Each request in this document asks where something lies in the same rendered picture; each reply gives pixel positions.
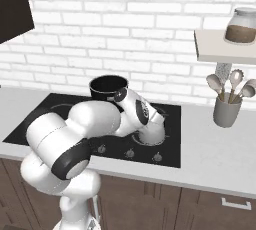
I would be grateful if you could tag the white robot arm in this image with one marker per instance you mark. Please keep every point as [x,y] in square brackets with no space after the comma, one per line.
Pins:
[66,134]

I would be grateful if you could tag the black cooking pot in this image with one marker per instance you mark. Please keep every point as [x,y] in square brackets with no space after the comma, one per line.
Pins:
[107,87]

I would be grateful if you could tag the grey hob knob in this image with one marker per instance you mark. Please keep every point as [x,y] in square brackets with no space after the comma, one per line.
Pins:
[129,153]
[157,157]
[101,148]

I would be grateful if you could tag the black hob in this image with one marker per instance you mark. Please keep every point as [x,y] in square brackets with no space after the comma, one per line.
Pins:
[173,134]

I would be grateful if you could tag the beige wooden spoon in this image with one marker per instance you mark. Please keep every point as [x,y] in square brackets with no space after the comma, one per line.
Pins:
[214,83]

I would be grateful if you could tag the grey utensil pot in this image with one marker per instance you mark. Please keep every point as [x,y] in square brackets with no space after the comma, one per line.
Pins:
[226,112]

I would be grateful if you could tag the speckled grey grater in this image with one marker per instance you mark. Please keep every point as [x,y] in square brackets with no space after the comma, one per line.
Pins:
[223,70]

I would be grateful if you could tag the brown cupboard door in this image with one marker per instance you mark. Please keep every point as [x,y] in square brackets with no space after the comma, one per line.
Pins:
[136,204]
[20,204]

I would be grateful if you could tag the glass jar with brown filling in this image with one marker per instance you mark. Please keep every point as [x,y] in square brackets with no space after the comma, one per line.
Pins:
[240,30]

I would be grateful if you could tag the brown drawer front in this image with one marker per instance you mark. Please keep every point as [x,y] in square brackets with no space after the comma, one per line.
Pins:
[213,215]

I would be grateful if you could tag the dark range hood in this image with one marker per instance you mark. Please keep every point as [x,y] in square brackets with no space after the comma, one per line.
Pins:
[13,10]

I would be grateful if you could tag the beige wall shelf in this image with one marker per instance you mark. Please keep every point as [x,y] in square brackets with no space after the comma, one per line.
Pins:
[226,50]

